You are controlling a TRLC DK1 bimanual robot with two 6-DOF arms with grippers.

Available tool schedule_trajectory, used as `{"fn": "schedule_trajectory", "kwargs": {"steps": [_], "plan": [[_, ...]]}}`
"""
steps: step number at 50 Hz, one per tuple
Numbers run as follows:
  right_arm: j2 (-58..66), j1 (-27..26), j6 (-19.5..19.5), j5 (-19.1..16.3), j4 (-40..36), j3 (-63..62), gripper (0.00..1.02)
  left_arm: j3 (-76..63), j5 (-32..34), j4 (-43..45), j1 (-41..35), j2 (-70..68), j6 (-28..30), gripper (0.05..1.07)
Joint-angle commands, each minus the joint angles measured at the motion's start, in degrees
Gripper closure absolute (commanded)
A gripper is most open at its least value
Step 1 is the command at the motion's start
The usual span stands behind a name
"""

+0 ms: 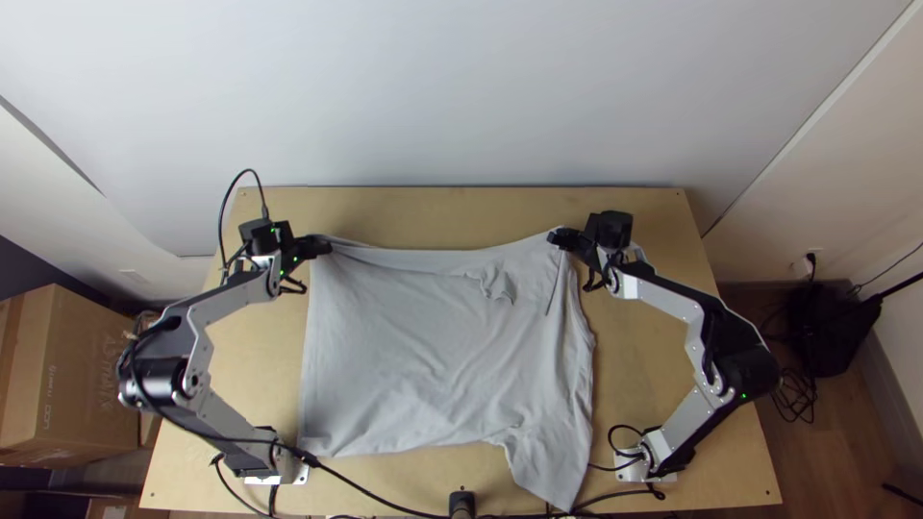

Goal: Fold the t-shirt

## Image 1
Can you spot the black tripod stand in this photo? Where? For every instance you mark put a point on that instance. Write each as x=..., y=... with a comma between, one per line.
x=829, y=328

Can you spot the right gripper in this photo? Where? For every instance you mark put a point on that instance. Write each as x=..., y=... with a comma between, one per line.
x=611, y=229

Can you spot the grey t-shirt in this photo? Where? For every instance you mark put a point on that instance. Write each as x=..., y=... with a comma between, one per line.
x=433, y=346

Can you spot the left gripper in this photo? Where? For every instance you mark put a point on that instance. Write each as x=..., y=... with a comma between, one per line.
x=267, y=236

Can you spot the cardboard box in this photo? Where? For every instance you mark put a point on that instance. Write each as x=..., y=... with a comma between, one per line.
x=58, y=368

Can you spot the white wall socket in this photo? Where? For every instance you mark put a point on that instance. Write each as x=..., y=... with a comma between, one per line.
x=802, y=263

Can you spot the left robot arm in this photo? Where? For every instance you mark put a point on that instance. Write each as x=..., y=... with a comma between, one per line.
x=231, y=288

